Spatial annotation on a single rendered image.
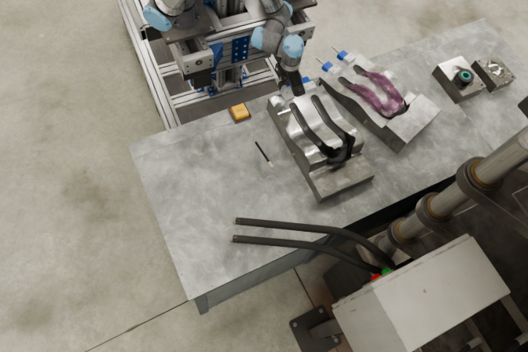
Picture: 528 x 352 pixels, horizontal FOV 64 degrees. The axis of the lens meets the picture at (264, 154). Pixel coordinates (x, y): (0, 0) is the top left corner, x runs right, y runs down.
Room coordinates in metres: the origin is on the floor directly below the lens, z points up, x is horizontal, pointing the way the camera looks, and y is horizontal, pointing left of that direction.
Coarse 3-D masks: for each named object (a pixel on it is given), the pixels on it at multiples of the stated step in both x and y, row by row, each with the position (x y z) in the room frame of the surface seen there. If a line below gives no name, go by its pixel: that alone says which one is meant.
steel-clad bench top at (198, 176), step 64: (384, 64) 1.46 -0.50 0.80; (512, 64) 1.64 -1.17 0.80; (192, 128) 0.89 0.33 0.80; (256, 128) 0.95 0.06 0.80; (448, 128) 1.16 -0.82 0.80; (512, 128) 1.24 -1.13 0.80; (192, 192) 0.60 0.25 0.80; (256, 192) 0.65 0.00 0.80; (384, 192) 0.77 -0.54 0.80; (192, 256) 0.34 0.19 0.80; (256, 256) 0.39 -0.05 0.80
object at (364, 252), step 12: (360, 252) 0.51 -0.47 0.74; (396, 252) 0.53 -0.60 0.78; (372, 264) 0.46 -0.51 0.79; (384, 264) 0.47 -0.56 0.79; (396, 264) 0.48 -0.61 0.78; (372, 276) 0.43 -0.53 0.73; (456, 324) 0.30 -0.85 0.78; (444, 336) 0.25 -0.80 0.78; (456, 336) 0.26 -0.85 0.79; (468, 336) 0.27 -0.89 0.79; (420, 348) 0.19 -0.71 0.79; (432, 348) 0.20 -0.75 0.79; (444, 348) 0.21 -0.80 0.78; (456, 348) 0.22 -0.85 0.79; (480, 348) 0.24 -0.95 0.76
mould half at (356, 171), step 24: (288, 120) 0.97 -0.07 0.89; (312, 120) 1.00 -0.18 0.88; (336, 120) 1.02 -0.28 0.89; (288, 144) 0.89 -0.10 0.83; (312, 144) 0.86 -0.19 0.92; (336, 144) 0.88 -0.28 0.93; (360, 144) 0.91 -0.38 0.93; (312, 168) 0.77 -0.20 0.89; (336, 168) 0.81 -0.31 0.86; (360, 168) 0.83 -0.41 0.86; (336, 192) 0.70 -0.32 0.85
